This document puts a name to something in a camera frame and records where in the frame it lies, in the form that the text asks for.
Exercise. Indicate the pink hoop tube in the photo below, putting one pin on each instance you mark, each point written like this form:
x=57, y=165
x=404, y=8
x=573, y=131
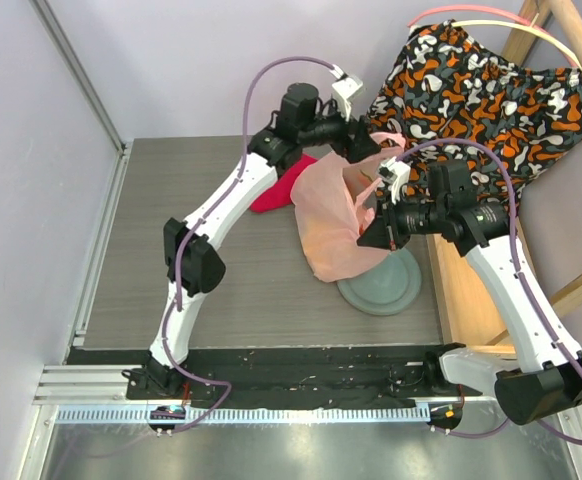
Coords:
x=473, y=9

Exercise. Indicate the wooden tray frame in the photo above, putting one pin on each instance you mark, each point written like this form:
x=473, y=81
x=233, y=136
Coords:
x=467, y=304

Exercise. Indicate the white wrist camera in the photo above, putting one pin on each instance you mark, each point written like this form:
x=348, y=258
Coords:
x=345, y=89
x=394, y=174

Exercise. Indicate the red cloth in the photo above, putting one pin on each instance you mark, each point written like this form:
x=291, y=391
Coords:
x=279, y=195

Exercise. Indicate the aluminium rail frame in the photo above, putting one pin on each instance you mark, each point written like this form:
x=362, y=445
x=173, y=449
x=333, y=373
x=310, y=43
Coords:
x=171, y=165

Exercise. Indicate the grey-green plate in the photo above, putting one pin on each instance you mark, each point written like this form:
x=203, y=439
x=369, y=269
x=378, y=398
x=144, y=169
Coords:
x=387, y=289

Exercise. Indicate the pink plastic bag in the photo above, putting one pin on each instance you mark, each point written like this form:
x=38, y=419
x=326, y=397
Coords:
x=334, y=204

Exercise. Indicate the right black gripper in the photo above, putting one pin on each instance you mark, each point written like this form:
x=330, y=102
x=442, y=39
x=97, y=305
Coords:
x=387, y=226

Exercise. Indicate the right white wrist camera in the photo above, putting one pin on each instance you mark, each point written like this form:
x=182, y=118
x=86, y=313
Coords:
x=394, y=174

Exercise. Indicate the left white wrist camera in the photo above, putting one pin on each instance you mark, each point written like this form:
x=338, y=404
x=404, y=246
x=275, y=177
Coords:
x=345, y=89

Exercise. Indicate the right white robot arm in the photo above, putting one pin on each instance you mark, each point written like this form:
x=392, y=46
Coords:
x=545, y=377

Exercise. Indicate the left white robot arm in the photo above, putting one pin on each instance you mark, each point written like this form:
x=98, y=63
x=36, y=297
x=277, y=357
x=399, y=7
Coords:
x=191, y=245

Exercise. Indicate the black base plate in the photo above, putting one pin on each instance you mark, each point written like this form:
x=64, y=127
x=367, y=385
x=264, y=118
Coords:
x=294, y=378

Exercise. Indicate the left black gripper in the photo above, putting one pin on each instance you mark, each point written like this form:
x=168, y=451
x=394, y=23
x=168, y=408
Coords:
x=363, y=146

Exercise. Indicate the patterned orange black fabric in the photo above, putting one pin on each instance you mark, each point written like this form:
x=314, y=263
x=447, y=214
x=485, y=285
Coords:
x=508, y=123

